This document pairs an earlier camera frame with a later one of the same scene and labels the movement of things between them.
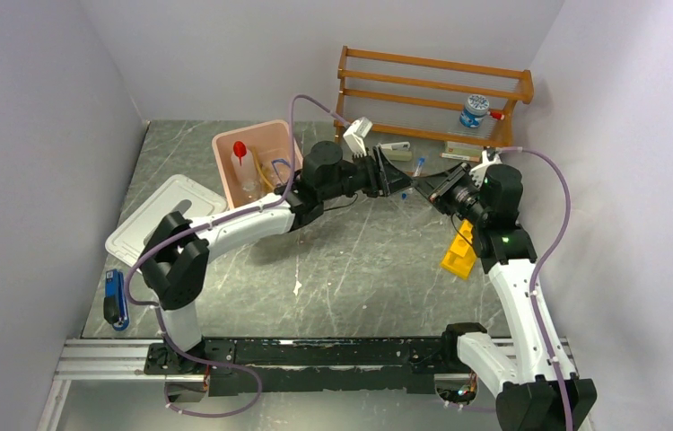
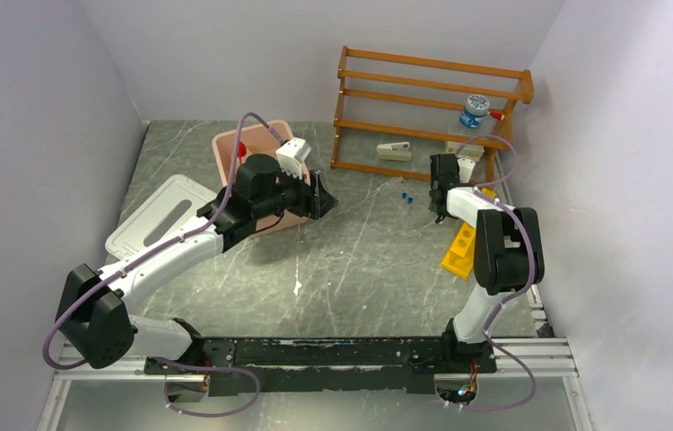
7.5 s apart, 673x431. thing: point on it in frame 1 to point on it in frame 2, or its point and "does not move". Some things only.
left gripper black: (390, 178) to (313, 200)
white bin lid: (180, 194) does not move
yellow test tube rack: (461, 257) does not move
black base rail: (310, 367) does not move
